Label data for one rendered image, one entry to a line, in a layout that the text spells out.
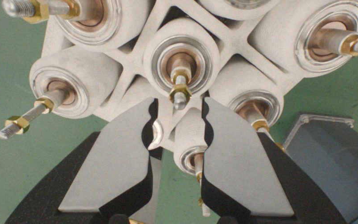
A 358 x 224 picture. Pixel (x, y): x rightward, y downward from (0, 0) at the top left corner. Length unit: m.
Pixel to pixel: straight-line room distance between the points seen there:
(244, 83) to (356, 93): 0.52
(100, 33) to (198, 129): 0.20
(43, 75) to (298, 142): 0.65
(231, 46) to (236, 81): 0.06
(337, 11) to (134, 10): 0.21
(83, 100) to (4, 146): 0.72
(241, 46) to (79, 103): 0.25
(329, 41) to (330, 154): 0.39
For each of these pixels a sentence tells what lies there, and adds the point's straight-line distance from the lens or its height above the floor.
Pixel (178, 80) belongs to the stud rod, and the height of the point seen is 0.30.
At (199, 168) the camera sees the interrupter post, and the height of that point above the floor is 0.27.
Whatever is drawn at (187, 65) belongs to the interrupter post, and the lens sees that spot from 0.19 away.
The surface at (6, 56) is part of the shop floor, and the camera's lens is 0.68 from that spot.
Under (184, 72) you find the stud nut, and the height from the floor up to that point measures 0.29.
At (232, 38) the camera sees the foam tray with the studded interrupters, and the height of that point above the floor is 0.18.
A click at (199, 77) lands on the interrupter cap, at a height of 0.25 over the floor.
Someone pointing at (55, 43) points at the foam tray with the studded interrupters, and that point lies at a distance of 0.34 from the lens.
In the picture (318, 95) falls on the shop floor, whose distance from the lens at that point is 0.65.
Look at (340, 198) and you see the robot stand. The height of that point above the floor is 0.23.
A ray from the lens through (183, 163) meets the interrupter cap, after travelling 0.30.
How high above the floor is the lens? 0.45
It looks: 57 degrees down
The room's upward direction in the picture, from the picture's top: 177 degrees counter-clockwise
